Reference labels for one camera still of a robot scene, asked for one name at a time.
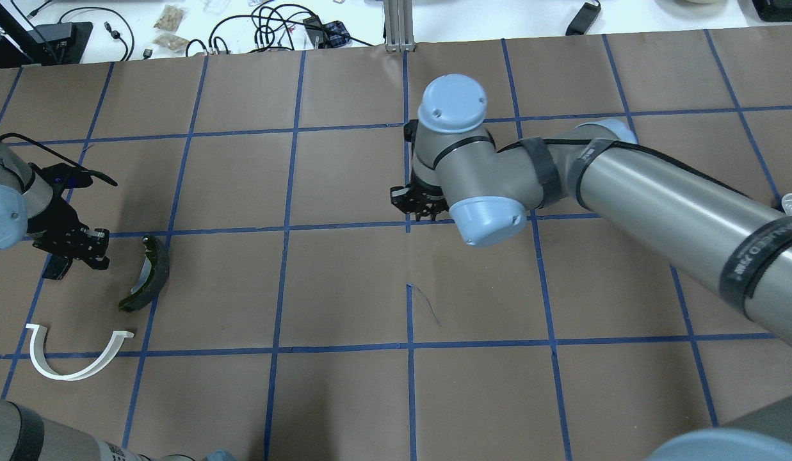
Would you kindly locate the green brake shoe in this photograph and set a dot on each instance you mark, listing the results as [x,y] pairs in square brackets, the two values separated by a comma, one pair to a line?
[152,277]

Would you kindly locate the white curved plastic part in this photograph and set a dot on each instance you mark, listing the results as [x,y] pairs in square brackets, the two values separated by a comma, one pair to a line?
[39,357]

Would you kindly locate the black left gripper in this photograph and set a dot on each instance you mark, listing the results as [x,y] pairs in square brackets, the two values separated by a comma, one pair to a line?
[50,219]

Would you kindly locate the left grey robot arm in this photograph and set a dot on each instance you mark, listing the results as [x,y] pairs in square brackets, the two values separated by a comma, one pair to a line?
[32,204]

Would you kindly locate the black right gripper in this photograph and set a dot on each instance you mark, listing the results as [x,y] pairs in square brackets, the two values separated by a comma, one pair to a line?
[419,200]

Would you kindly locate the black power adapter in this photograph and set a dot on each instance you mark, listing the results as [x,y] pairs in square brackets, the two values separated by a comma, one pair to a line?
[584,18]

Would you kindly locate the aluminium frame post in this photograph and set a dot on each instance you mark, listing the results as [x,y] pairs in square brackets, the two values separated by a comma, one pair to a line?
[398,26]

